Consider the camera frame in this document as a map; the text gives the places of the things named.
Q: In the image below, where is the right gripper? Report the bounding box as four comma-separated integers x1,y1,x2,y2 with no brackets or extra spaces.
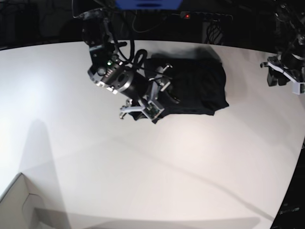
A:
118,63,181,119

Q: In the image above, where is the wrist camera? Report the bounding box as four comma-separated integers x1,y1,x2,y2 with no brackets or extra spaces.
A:
143,100,164,121
292,82,305,95

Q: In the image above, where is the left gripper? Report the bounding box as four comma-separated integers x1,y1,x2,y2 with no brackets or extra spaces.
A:
260,52,305,86

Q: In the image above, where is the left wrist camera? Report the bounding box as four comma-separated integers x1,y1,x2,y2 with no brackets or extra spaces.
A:
292,82,305,95

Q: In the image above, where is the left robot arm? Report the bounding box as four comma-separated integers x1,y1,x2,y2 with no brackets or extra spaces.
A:
260,0,305,94

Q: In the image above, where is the white cardboard box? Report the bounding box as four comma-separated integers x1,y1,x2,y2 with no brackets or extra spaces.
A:
0,173,46,229

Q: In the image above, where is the black power strip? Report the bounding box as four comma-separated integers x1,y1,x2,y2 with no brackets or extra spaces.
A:
172,11,234,21

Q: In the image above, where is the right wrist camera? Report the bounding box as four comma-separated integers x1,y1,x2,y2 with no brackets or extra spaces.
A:
143,100,164,121

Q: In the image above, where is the blue plastic bin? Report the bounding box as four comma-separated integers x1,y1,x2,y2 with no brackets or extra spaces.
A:
115,0,182,10

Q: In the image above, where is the dark navy t-shirt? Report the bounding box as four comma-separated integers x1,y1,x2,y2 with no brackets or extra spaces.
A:
144,54,229,120

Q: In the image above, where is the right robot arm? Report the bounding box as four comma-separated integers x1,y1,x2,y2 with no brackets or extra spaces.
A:
74,8,180,123

